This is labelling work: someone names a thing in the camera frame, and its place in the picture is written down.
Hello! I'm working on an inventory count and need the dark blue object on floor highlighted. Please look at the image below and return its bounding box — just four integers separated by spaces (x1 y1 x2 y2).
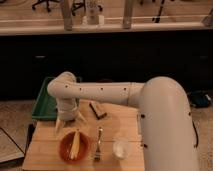
187 91 212 108

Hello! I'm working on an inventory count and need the green tray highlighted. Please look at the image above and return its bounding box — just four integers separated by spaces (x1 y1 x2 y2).
32 77 79 121

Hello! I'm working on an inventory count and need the yellow banana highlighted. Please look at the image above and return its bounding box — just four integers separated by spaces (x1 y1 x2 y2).
69 130 80 160

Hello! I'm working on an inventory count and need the red bowl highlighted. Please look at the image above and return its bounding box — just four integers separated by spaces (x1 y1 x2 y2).
59 131 91 164

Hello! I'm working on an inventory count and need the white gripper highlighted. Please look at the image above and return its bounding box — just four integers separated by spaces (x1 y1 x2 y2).
54 99 87 135

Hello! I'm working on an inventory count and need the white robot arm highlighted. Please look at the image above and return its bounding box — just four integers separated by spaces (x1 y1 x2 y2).
47 72 199 171

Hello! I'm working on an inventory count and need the metal fork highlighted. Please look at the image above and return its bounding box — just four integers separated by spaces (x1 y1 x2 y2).
94 127 103 162

